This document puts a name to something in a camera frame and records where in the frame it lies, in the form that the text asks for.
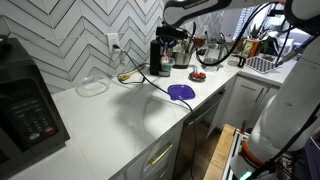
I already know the black microwave oven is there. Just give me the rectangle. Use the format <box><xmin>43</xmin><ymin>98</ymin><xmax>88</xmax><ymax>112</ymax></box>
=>
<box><xmin>0</xmin><ymin>35</ymin><xmax>70</xmax><ymax>176</ymax></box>

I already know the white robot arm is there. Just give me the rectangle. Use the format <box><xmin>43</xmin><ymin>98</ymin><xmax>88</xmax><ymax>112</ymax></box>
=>
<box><xmin>163</xmin><ymin>0</ymin><xmax>320</xmax><ymax>180</ymax></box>

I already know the green juice carton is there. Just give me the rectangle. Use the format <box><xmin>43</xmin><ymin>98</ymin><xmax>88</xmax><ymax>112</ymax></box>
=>
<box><xmin>241</xmin><ymin>41</ymin><xmax>254</xmax><ymax>58</ymax></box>

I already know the black power cable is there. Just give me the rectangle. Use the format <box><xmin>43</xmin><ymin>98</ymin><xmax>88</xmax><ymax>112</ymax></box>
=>
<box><xmin>112</xmin><ymin>44</ymin><xmax>198</xmax><ymax>180</ymax></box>

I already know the patterned dish mat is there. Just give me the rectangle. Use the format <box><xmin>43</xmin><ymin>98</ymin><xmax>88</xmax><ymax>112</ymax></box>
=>
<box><xmin>245</xmin><ymin>56</ymin><xmax>276</xmax><ymax>74</ymax></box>

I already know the orange and white spoon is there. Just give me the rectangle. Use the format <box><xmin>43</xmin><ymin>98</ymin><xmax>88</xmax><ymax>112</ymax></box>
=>
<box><xmin>161</xmin><ymin>48</ymin><xmax>169</xmax><ymax>64</ymax></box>

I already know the wooden board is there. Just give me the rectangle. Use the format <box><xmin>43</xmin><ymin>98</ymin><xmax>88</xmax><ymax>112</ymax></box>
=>
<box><xmin>204</xmin><ymin>124</ymin><xmax>235</xmax><ymax>180</ymax></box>

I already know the round metal dish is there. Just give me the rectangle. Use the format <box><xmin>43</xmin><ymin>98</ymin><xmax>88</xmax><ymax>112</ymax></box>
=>
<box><xmin>189</xmin><ymin>72</ymin><xmax>206</xmax><ymax>82</ymax></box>

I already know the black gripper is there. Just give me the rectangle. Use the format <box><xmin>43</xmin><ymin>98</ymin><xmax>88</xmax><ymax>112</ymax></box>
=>
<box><xmin>156</xmin><ymin>26</ymin><xmax>188</xmax><ymax>40</ymax></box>

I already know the steel utensil pot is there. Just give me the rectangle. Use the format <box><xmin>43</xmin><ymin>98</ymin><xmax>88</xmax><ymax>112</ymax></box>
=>
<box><xmin>173</xmin><ymin>52</ymin><xmax>191</xmax><ymax>69</ymax></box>

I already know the purple plastic lid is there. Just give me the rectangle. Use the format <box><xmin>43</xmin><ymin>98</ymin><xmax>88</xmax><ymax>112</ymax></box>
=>
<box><xmin>167</xmin><ymin>84</ymin><xmax>195</xmax><ymax>100</ymax></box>

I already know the white wall outlet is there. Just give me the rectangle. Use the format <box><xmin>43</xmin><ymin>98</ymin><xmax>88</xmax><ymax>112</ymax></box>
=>
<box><xmin>107</xmin><ymin>33</ymin><xmax>119</xmax><ymax>53</ymax></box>

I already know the clear bowl under coffeemaker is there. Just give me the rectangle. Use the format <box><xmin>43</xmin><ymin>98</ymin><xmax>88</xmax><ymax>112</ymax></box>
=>
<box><xmin>160</xmin><ymin>57</ymin><xmax>175</xmax><ymax>74</ymax></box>

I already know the blue white packet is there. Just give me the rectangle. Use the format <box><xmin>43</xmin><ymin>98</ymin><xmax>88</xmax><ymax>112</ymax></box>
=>
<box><xmin>193</xmin><ymin>67</ymin><xmax>199</xmax><ymax>74</ymax></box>

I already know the clear glass bowl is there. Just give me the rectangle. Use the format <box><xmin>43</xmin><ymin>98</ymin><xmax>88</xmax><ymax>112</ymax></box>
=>
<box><xmin>75</xmin><ymin>75</ymin><xmax>111</xmax><ymax>98</ymax></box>

